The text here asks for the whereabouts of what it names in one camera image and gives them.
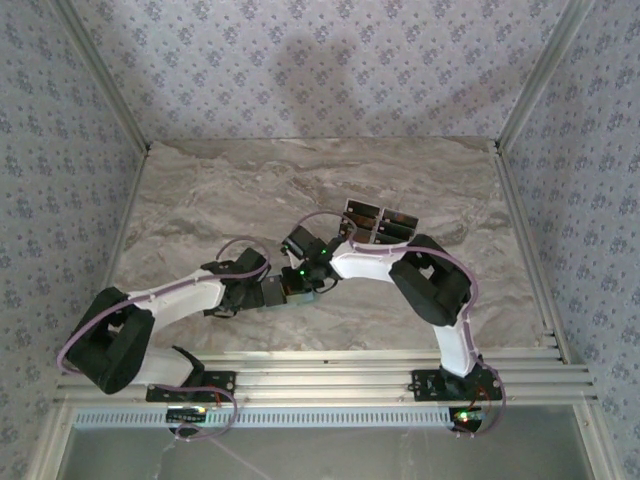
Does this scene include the small black circuit board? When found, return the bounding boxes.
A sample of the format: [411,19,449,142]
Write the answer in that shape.
[166,406,209,426]
[448,406,487,434]

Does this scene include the aluminium table side rail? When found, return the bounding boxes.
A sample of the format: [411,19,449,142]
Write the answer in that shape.
[492,144,572,365]
[74,147,151,371]

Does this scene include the thin loose purple cable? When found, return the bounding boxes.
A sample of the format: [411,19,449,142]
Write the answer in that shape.
[207,437,274,480]

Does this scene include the long aluminium extrusion rail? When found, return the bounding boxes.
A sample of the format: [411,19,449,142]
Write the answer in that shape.
[54,348,600,407]

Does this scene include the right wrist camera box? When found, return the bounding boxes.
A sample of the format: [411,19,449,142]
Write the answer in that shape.
[280,225,325,260]

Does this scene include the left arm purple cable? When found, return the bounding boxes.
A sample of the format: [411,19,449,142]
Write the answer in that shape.
[56,234,273,444]

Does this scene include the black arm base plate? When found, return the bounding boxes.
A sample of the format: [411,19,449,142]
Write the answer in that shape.
[145,370,237,404]
[410,368,504,403]

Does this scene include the green card holder wallet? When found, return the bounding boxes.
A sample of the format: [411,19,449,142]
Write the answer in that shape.
[256,287,318,313]

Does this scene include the short aluminium frame leg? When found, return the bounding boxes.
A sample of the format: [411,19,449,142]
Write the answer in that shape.
[574,402,619,480]
[27,404,76,480]

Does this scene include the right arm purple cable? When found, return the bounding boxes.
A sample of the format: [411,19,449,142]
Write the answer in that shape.
[292,210,509,441]

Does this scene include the grey metal lower panel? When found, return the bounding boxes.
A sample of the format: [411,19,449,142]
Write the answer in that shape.
[59,427,589,480]

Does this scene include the black tiered card stand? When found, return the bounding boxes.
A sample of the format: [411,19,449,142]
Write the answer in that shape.
[338,197,420,246]

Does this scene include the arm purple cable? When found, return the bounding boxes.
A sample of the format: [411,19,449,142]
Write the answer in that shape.
[292,210,509,441]
[56,234,273,444]

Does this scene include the white slotted cable duct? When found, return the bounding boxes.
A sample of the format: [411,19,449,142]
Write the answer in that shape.
[73,405,454,430]

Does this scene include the slanted aluminium frame post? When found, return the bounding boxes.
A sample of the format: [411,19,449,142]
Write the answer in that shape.
[49,0,153,153]
[497,0,599,151]

